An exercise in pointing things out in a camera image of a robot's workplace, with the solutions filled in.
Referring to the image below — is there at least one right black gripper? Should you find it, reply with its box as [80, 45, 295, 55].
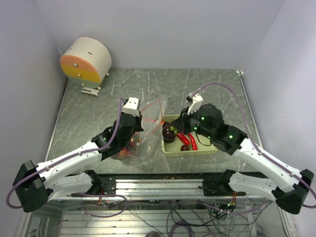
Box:
[171, 106, 214, 140]

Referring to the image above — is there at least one small green grape bunch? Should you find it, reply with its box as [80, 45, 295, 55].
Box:
[162, 125, 176, 143]

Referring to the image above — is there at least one red chili pepper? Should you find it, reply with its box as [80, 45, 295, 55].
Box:
[177, 133, 191, 146]
[188, 133, 198, 151]

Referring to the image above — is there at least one clear zip bag orange zipper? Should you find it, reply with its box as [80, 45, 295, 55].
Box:
[113, 95, 168, 164]

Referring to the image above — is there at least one red cherry bunch with leaves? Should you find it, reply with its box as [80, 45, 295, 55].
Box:
[116, 141, 137, 159]

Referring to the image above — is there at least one dark purple plum bottom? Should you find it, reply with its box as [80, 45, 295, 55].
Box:
[180, 145, 190, 151]

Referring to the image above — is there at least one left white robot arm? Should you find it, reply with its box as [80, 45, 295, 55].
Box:
[12, 110, 143, 213]

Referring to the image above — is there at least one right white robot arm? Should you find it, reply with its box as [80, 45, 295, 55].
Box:
[171, 104, 315, 215]

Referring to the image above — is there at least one cream plastic basket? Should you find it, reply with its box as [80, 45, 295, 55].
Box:
[161, 114, 220, 158]

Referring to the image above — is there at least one round pastel drawer cabinet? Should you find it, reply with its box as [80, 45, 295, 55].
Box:
[60, 37, 112, 89]

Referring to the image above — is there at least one white corner clip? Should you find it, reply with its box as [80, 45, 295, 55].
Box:
[236, 70, 244, 76]

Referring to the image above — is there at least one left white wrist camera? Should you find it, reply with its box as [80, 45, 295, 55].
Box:
[123, 97, 140, 117]

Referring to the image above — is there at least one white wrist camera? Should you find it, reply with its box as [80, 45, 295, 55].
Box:
[123, 97, 140, 117]
[187, 93, 203, 115]

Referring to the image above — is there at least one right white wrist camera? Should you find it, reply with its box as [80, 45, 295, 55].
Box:
[187, 93, 203, 115]

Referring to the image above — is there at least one small white metal bracket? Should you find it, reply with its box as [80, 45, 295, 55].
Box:
[81, 87, 100, 97]

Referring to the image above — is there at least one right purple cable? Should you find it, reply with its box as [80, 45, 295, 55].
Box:
[190, 82, 316, 208]

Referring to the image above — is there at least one purple cable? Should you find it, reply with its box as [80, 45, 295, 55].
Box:
[190, 82, 316, 208]
[5, 96, 128, 210]

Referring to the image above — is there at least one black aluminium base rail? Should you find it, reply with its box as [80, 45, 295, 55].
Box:
[71, 172, 247, 198]

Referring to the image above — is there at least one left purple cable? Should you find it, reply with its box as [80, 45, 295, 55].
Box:
[5, 96, 128, 210]

